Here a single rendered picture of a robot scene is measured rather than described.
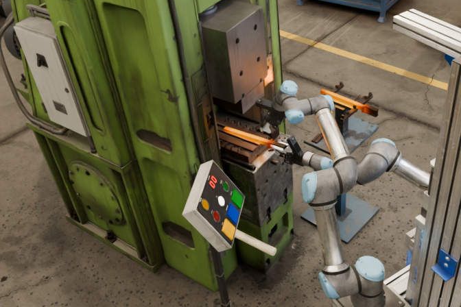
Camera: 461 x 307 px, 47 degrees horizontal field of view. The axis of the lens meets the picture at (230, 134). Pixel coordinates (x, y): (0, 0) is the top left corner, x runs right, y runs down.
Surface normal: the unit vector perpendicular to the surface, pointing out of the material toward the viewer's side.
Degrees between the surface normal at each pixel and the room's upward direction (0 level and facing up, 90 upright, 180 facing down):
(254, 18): 90
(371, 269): 8
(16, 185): 0
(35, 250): 0
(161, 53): 89
